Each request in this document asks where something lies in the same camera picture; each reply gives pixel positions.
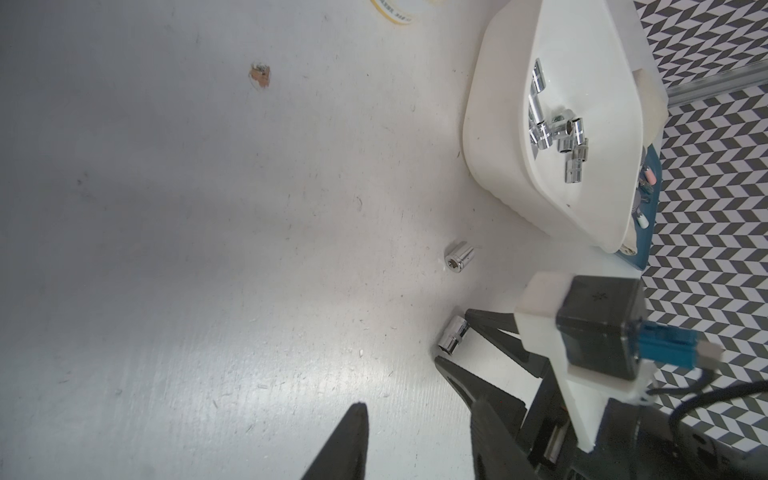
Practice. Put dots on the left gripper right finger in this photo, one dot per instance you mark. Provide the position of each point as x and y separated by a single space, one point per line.
495 454

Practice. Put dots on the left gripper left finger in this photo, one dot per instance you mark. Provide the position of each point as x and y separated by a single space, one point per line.
344 455

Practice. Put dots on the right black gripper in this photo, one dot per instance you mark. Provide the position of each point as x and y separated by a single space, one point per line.
546 434

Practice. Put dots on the long silver socket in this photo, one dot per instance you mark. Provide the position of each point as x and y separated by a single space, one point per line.
536 115
541 135

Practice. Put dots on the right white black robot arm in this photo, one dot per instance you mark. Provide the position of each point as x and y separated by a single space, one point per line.
514 440

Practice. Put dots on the white plastic storage box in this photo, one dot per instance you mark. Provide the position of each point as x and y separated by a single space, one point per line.
587 75

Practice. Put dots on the blue tray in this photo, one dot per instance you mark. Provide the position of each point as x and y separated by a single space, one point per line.
636 247

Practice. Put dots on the clear plastic lid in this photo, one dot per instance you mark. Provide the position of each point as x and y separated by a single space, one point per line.
405 12

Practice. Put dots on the white handled spoon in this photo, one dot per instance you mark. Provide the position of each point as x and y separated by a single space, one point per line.
641 219

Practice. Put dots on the pink handled spoon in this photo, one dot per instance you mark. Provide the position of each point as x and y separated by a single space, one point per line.
648 175

